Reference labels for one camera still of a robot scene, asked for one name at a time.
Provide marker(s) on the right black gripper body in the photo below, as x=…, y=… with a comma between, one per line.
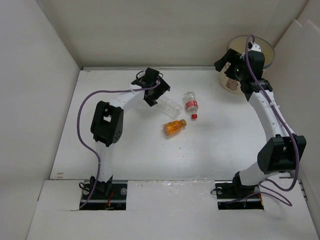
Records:
x=241, y=73

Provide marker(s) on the clear bottle red label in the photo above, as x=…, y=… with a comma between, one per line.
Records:
x=191, y=104

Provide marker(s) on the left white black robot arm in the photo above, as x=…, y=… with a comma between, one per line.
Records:
x=108, y=120

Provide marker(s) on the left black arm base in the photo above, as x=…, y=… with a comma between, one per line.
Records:
x=116, y=200

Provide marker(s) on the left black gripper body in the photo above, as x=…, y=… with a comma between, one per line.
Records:
x=157, y=91

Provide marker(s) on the orange bottle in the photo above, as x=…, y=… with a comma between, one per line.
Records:
x=174, y=127

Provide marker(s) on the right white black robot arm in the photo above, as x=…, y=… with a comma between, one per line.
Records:
x=283, y=149

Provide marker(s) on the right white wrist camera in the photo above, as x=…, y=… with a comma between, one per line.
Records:
x=253, y=46

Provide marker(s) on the cream capybara bin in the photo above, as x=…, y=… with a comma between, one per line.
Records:
x=238, y=44

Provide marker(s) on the large clear plastic bottle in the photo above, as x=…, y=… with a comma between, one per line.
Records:
x=169, y=107

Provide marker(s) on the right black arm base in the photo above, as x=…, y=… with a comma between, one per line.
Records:
x=231, y=198

